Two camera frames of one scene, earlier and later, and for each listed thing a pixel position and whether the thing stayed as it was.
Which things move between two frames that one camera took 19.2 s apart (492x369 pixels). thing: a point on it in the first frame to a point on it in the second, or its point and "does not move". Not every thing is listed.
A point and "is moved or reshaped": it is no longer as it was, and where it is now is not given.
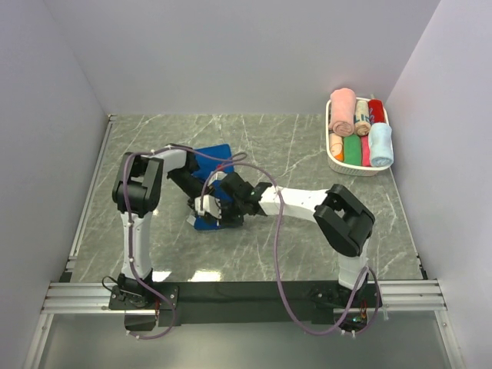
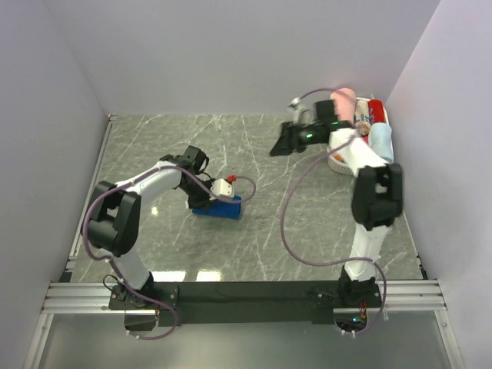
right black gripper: [225, 220] to [288, 141]
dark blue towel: [211, 160] is moved or reshaped
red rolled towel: [376, 111] does not move
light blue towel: [380, 144] does not move
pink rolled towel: [343, 106] does not move
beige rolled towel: [361, 120] does not move
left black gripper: [192, 204] to [194, 204]
